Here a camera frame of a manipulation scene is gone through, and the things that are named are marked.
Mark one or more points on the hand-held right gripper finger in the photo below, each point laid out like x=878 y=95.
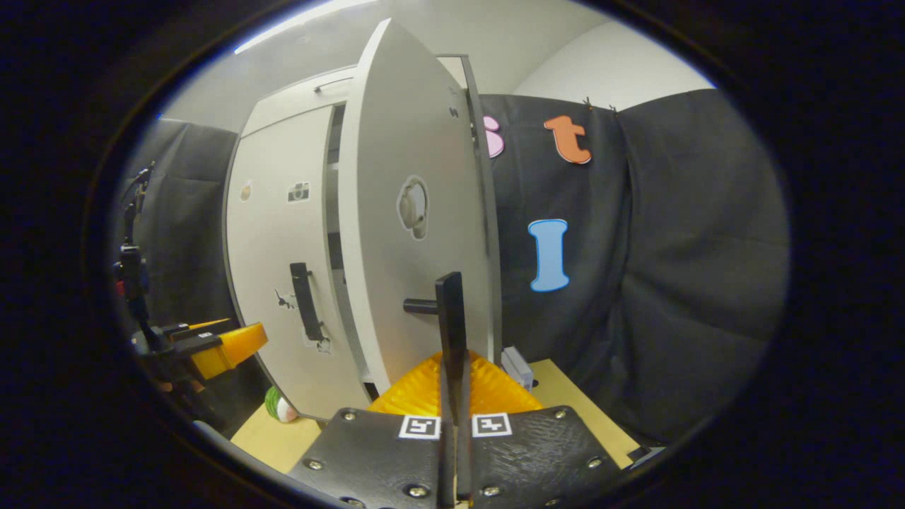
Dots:
x=447 y=459
x=464 y=459

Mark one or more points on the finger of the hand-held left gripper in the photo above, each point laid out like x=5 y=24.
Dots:
x=194 y=345
x=180 y=331

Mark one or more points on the white shoe cabinet door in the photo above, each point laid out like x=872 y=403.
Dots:
x=269 y=268
x=396 y=283

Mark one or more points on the white double-door shoe cabinet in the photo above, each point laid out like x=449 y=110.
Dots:
x=297 y=106

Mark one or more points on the black backdrop cloth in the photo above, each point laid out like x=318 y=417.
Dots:
x=672 y=283
x=191 y=212

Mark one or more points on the watermelon toy ball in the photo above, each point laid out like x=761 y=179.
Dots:
x=279 y=406

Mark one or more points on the small grey box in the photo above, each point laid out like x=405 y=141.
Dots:
x=516 y=367

